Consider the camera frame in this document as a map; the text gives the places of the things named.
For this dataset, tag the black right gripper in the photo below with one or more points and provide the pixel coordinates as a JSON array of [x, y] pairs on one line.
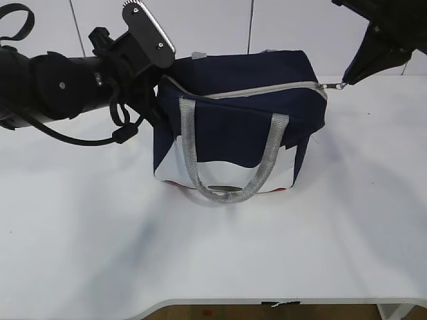
[[395, 29]]

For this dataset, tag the navy blue lunch bag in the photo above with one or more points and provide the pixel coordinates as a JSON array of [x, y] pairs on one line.
[[237, 125]]

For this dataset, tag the white table leg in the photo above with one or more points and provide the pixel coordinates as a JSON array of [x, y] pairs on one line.
[[400, 311]]

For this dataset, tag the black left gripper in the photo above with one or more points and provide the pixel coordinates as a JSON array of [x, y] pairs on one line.
[[132, 76]]

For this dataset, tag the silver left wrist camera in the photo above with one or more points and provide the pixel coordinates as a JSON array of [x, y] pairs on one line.
[[148, 33]]

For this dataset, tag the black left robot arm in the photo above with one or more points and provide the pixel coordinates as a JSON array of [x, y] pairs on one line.
[[50, 87]]

